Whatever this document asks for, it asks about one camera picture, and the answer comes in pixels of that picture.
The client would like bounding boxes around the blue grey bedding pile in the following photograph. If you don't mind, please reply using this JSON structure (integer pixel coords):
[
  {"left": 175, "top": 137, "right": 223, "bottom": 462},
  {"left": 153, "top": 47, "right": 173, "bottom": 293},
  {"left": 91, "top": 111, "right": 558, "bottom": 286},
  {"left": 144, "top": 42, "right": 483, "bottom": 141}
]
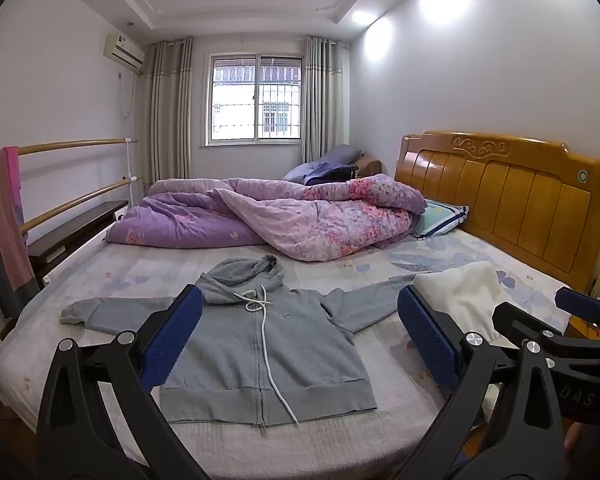
[{"left": 283, "top": 145, "right": 363, "bottom": 186}]

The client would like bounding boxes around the grey zip hoodie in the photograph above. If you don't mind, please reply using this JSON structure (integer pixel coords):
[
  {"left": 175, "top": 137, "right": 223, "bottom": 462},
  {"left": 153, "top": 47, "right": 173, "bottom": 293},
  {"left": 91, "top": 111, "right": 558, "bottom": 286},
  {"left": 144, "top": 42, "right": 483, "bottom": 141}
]
[{"left": 60, "top": 254, "right": 431, "bottom": 428}]

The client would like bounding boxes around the purple floral quilt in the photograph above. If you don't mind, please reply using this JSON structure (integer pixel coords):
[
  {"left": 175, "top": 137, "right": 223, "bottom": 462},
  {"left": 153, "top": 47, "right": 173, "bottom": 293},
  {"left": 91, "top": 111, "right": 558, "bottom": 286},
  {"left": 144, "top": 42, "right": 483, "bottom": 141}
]
[{"left": 104, "top": 173, "right": 427, "bottom": 262}]

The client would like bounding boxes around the dark wooden shelf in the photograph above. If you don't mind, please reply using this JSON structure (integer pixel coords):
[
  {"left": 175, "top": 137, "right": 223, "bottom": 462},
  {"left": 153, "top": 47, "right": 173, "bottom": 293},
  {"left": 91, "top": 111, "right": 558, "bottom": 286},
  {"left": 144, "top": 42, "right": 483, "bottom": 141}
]
[{"left": 27, "top": 200, "right": 130, "bottom": 263}]

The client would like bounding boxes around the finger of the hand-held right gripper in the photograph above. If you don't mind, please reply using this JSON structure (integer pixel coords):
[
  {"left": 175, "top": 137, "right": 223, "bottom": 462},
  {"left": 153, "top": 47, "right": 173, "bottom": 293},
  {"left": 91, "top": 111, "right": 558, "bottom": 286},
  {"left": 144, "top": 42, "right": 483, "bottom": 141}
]
[
  {"left": 554, "top": 287, "right": 600, "bottom": 323},
  {"left": 492, "top": 301, "right": 600, "bottom": 356}
]

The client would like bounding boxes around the white air conditioner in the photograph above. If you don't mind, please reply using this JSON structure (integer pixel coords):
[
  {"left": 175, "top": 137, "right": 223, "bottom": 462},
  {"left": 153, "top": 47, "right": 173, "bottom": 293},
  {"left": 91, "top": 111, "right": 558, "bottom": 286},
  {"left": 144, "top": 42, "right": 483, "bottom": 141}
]
[{"left": 103, "top": 33, "right": 146, "bottom": 69}]

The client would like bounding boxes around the white air conditioner hose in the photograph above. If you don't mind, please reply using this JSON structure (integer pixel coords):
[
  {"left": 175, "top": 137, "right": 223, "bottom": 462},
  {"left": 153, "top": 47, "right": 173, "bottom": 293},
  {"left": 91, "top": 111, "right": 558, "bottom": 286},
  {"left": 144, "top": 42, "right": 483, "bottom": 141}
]
[{"left": 117, "top": 71, "right": 134, "bottom": 120}]

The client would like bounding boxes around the cream white cloth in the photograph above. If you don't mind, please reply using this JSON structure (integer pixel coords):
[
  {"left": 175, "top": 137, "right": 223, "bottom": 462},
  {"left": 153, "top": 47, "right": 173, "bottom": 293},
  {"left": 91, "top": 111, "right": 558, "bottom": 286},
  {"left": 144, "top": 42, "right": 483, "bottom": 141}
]
[{"left": 412, "top": 260, "right": 518, "bottom": 348}]

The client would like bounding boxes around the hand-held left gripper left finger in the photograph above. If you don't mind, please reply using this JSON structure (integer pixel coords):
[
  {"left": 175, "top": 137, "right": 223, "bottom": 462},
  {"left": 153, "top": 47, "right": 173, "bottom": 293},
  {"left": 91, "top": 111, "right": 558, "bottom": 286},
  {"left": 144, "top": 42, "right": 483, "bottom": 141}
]
[{"left": 36, "top": 284, "right": 211, "bottom": 480}]

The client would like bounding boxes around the brown nightstand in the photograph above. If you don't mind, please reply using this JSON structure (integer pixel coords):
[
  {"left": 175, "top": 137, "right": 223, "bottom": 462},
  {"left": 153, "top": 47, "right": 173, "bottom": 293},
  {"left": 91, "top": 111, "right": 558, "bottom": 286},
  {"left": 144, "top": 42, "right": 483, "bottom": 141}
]
[{"left": 355, "top": 156, "right": 382, "bottom": 178}]

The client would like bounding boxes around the bed with floral sheet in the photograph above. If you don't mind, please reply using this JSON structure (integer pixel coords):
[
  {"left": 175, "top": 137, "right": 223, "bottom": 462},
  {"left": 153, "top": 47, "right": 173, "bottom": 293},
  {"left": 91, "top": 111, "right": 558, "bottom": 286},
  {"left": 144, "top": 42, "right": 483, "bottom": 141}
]
[{"left": 0, "top": 227, "right": 581, "bottom": 471}]

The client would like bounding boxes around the grey striped curtain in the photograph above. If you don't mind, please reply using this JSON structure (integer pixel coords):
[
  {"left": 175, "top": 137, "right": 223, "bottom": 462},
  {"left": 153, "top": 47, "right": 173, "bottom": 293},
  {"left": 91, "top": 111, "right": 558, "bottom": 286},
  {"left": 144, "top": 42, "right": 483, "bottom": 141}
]
[
  {"left": 142, "top": 36, "right": 195, "bottom": 183},
  {"left": 302, "top": 35, "right": 348, "bottom": 163}
]

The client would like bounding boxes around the barred window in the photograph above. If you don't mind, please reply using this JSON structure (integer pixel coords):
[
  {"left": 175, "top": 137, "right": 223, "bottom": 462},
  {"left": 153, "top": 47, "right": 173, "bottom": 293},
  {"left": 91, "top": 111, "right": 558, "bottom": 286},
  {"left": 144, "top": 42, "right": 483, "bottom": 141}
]
[{"left": 205, "top": 52, "right": 303, "bottom": 147}]

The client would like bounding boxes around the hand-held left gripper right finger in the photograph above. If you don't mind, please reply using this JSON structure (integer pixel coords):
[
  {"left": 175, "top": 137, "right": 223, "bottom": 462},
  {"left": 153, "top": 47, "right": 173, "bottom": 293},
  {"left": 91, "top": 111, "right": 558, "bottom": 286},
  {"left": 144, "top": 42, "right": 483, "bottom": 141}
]
[{"left": 397, "top": 284, "right": 566, "bottom": 480}]

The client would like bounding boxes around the blue striped pillow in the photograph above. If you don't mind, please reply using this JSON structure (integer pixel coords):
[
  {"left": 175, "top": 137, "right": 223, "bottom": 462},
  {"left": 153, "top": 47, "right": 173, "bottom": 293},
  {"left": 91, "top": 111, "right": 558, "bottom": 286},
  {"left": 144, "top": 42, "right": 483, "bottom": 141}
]
[{"left": 412, "top": 199, "right": 471, "bottom": 239}]

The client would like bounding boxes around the wooden rail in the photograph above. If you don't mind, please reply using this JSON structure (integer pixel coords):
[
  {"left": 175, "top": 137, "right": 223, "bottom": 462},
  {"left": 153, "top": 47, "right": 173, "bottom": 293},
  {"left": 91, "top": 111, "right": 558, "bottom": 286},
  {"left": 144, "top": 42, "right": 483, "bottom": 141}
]
[
  {"left": 0, "top": 138, "right": 138, "bottom": 158},
  {"left": 19, "top": 176, "right": 143, "bottom": 237}
]

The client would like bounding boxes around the wooden headboard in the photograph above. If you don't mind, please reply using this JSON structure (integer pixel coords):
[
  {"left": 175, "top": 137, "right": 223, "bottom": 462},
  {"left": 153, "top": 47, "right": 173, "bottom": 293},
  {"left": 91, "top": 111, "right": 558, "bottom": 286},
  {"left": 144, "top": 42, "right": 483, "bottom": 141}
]
[{"left": 394, "top": 131, "right": 600, "bottom": 288}]

